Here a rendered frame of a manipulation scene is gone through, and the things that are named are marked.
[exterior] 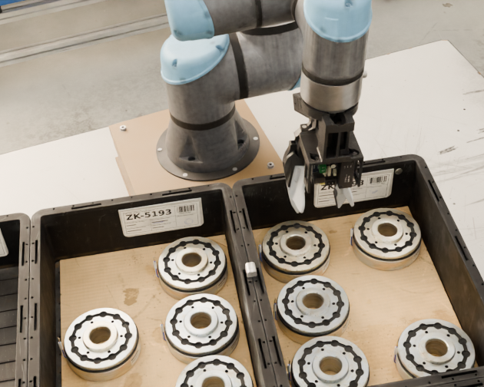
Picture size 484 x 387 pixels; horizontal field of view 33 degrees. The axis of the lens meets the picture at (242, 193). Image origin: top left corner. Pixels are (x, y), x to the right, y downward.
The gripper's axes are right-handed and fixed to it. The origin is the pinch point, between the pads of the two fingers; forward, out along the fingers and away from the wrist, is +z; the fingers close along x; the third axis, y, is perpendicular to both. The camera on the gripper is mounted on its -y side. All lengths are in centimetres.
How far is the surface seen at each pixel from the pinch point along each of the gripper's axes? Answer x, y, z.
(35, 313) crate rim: -40.5, 9.4, 5.5
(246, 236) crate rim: -10.7, 2.7, 2.9
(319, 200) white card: 2.6, -7.4, 7.7
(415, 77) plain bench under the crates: 36, -56, 24
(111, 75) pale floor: -31, -170, 95
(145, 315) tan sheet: -26.2, 5.9, 13.5
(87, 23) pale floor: -39, -206, 95
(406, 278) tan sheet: 12.6, 6.9, 11.9
